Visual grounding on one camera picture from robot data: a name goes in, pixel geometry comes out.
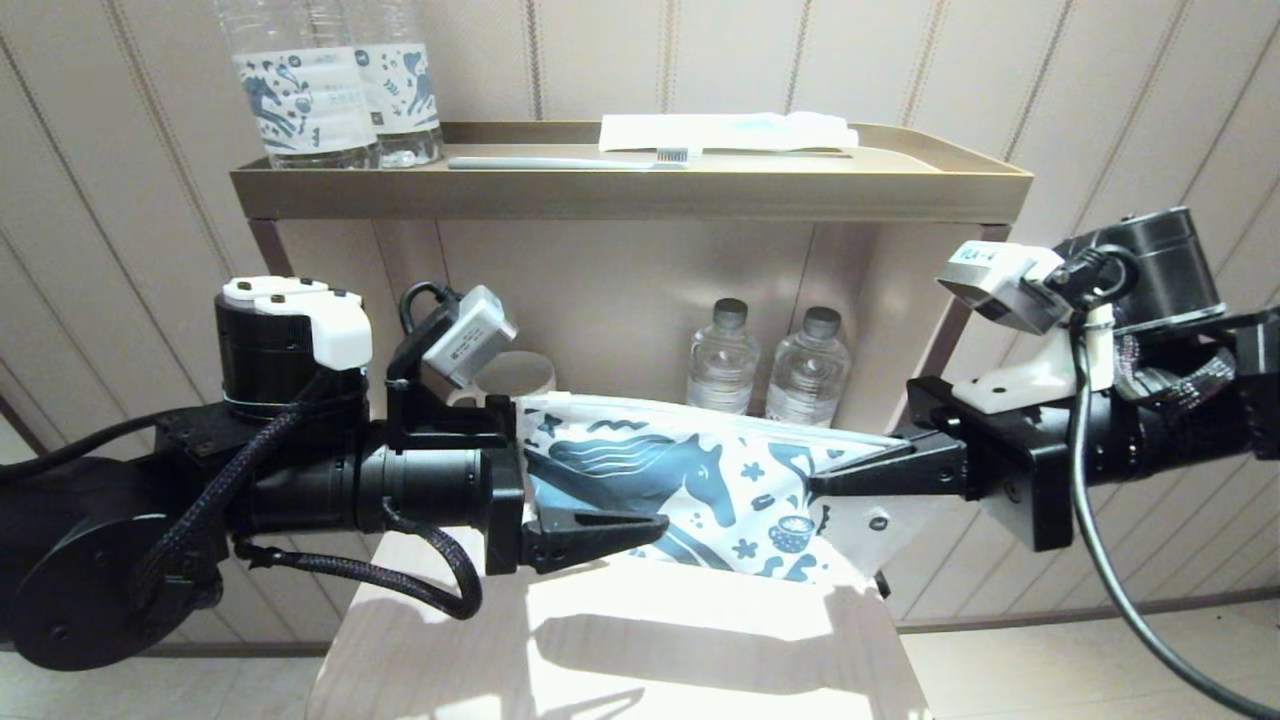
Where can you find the beige wooden shelf unit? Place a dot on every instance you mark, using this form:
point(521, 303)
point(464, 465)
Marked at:
point(620, 195)

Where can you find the light blue toothbrush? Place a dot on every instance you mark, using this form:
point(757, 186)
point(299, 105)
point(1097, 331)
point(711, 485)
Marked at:
point(560, 163)

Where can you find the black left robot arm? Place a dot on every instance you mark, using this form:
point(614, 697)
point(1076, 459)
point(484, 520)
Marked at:
point(150, 510)

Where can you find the white blue horse pouch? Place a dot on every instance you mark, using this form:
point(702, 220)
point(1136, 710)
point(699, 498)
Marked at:
point(700, 470)

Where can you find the toothbrush in white wrapper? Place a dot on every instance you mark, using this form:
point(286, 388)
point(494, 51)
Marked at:
point(720, 130)

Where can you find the large horse label water bottle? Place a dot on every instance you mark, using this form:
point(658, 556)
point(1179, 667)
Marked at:
point(405, 90)
point(305, 105)

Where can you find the white ribbed ceramic mug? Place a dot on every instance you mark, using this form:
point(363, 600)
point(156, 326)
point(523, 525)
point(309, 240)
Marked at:
point(520, 375)

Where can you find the small black side knob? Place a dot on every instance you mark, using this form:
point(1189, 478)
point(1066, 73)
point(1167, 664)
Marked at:
point(881, 585)

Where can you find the small clear water bottle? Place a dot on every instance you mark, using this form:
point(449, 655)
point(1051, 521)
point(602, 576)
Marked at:
point(720, 370)
point(808, 375)

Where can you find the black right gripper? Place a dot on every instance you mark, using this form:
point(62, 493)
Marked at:
point(1020, 470)

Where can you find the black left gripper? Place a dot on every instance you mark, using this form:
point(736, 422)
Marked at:
point(505, 500)

